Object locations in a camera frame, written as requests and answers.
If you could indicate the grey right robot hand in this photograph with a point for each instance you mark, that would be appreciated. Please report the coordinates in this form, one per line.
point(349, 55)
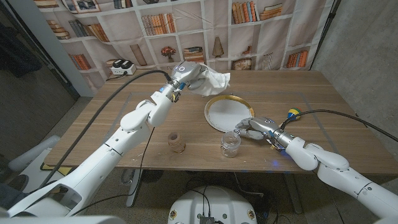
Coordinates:
point(262, 126)

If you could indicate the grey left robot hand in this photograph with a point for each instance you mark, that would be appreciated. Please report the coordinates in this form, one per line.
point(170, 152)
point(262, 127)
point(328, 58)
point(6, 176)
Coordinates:
point(188, 73)

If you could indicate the white cloth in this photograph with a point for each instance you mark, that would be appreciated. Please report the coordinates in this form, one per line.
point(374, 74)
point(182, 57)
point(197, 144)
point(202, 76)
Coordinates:
point(214, 82)

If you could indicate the white plastic plate gold rim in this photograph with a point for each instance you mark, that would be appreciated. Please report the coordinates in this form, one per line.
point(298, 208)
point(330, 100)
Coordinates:
point(227, 112)

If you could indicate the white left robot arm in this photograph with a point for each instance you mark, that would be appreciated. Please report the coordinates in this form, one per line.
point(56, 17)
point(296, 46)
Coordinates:
point(93, 168)

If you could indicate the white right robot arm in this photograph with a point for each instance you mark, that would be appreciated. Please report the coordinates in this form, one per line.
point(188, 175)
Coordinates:
point(332, 161)

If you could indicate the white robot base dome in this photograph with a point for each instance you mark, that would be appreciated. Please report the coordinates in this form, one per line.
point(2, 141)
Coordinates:
point(214, 202)

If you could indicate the clear glass jar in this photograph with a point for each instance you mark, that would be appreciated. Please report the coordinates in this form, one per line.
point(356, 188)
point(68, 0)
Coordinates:
point(230, 146)

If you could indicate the printed bookshelf backdrop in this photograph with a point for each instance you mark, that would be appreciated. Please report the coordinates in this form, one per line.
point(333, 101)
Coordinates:
point(199, 34)

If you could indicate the white power adapter box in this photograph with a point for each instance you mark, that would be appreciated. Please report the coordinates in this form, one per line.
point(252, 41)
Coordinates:
point(122, 70)

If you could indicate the grey table leg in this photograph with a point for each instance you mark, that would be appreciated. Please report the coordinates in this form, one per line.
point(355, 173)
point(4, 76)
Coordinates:
point(292, 193)

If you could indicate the grey finned electronics module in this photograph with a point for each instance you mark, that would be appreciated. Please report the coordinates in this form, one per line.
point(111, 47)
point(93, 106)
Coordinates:
point(206, 220)

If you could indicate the black backdrop stand pole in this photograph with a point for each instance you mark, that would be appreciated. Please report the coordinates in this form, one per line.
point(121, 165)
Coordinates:
point(324, 34)

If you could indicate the white table leg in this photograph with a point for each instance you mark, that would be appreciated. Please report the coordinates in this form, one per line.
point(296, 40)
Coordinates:
point(134, 189)

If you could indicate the white robot torso edge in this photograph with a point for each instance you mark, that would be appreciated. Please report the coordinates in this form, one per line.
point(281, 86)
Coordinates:
point(93, 220)

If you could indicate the black leather shoe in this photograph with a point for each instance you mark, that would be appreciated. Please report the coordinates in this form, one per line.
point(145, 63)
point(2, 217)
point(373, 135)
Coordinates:
point(21, 183)

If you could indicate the blue jeans leg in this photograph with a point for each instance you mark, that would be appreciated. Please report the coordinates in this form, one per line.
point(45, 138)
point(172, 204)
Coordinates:
point(7, 194)

